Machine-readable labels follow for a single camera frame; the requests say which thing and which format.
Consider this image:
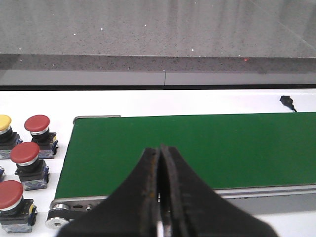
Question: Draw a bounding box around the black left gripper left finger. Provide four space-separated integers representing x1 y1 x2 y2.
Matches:
58 148 160 237

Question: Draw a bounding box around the aluminium conveyor frame rail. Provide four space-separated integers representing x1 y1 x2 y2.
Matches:
45 184 316 229

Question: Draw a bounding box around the grey stone countertop left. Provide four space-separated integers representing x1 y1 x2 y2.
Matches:
0 0 316 73

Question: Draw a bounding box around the red mushroom push button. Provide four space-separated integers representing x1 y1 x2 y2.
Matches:
10 142 49 191
0 180 37 234
24 115 58 159

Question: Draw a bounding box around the blue push button base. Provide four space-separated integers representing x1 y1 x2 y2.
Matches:
0 166 5 182

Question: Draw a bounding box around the green conveyor belt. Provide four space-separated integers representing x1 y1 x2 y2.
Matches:
55 112 316 198

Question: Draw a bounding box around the yellow mushroom push button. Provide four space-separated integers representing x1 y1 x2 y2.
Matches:
0 115 23 159

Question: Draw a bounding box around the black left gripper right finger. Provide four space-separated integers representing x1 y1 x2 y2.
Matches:
159 146 277 237

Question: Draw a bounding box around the black cable plug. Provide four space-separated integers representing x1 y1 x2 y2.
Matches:
280 95 297 113

